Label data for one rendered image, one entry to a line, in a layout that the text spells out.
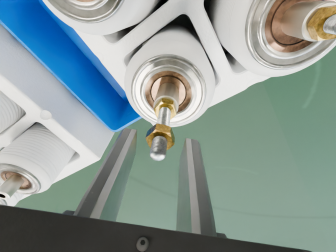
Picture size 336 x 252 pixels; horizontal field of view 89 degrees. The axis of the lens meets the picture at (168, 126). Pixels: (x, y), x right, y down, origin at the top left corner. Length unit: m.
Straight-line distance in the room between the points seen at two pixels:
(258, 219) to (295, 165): 0.35
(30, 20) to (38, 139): 0.22
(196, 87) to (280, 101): 0.37
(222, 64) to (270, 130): 0.36
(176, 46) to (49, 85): 0.28
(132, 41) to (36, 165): 0.24
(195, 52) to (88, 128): 0.28
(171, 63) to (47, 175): 0.28
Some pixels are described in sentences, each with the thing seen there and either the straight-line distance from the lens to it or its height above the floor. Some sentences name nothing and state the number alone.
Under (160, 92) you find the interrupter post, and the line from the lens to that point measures 0.16.
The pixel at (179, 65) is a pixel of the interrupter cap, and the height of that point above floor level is 0.25.
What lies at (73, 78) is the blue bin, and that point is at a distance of 0.40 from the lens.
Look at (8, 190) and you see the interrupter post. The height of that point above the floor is 0.28.
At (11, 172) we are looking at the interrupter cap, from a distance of 0.38.
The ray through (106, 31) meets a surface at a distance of 0.18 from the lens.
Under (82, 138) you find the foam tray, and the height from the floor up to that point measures 0.17.
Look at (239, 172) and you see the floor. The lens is 0.66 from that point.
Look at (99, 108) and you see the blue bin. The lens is 0.40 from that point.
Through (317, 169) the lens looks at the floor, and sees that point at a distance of 0.76.
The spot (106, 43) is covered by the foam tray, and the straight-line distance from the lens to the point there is 0.25.
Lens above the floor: 0.41
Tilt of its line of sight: 55 degrees down
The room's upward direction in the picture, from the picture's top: 173 degrees counter-clockwise
